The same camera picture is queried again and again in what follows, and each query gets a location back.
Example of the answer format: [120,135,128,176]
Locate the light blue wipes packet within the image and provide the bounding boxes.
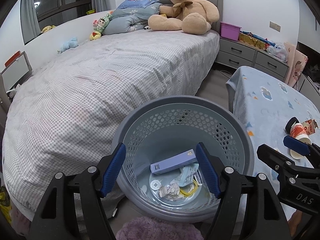
[177,163,199,187]

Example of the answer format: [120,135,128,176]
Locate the white paper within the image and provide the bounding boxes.
[158,183,184,202]

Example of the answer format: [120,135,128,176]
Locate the lavender cardboard box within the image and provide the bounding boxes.
[150,149,196,175]

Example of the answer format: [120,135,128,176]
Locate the white bottle cap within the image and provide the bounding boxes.
[150,180,162,191]

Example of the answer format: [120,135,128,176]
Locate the grey perforated trash bin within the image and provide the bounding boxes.
[112,96,254,223]

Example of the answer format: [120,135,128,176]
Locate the red white paper cup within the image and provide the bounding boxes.
[285,117,311,145]

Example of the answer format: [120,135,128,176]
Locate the red silver snack wrapper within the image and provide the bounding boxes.
[302,119,318,135]

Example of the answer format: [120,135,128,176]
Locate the light blue patterned blanket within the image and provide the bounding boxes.
[226,65,320,223]

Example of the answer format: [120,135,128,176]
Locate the purple fluffy rug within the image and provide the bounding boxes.
[116,216,204,240]

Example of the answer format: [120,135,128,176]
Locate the pink rolled mats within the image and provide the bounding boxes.
[284,42,308,87]

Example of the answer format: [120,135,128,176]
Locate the clear plastic bag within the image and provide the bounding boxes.
[266,43,289,63]

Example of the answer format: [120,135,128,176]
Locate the grey checked bed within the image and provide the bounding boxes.
[2,30,220,219]

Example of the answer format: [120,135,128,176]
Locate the grey drawer cabinet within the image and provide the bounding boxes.
[215,37,289,82]

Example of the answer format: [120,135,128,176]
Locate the gold gift boxes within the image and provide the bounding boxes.
[239,31,269,50]

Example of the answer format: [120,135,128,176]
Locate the purple plastic tub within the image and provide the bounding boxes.
[220,22,241,41]

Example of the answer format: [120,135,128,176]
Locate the large tan teddy bear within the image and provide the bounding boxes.
[148,0,220,35]

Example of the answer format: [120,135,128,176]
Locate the small blue plush toy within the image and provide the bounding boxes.
[57,37,79,54]

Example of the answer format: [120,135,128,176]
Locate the yellow plush toy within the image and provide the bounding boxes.
[41,25,56,34]

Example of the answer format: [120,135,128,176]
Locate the grey curtain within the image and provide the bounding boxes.
[20,0,41,44]

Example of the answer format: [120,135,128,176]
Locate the small green doll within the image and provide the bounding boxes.
[89,13,111,41]

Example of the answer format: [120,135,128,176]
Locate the blue folded quilt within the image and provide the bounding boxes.
[102,0,162,35]

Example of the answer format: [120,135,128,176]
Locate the wall socket plate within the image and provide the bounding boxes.
[269,21,281,32]

